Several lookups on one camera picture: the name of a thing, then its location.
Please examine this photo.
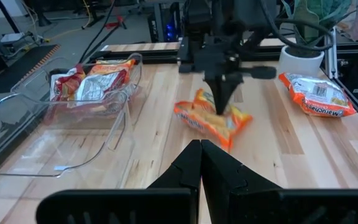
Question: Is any black aluminium rig frame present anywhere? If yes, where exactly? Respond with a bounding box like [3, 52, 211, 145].
[87, 40, 358, 135]

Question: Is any black computer tower blue light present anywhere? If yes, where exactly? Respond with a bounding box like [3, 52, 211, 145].
[147, 2, 181, 43]

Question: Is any clear plastic bin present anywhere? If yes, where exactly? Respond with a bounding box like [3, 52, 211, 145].
[10, 52, 144, 108]
[0, 90, 136, 179]

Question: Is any yellow floor cable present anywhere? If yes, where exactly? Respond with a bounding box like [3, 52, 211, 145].
[44, 0, 92, 43]

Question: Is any red Maruchan noodle packet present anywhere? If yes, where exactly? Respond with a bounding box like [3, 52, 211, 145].
[48, 63, 88, 103]
[73, 68, 129, 103]

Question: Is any red metal stand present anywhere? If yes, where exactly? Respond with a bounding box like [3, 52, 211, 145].
[104, 15, 127, 31]

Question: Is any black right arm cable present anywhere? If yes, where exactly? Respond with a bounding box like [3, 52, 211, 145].
[258, 0, 335, 52]

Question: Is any silver metal bracket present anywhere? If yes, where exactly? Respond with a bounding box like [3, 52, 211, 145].
[323, 26, 338, 79]

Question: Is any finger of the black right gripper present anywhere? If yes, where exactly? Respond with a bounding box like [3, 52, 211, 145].
[224, 77, 244, 116]
[205, 77, 225, 116]

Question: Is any black hazard-striped floor mat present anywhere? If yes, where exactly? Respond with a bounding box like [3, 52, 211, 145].
[0, 43, 61, 96]

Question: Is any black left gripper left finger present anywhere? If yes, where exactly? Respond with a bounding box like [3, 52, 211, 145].
[35, 139, 202, 224]

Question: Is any white flat box device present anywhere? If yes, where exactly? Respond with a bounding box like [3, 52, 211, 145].
[0, 32, 27, 44]

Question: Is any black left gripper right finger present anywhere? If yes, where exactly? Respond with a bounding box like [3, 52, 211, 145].
[200, 139, 358, 224]

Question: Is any green plant in white pot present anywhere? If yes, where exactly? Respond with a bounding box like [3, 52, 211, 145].
[277, 0, 354, 78]

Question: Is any orange Maruchan noodle packet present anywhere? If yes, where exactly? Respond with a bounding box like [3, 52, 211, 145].
[87, 58, 137, 77]
[173, 88, 254, 152]
[277, 72, 357, 118]

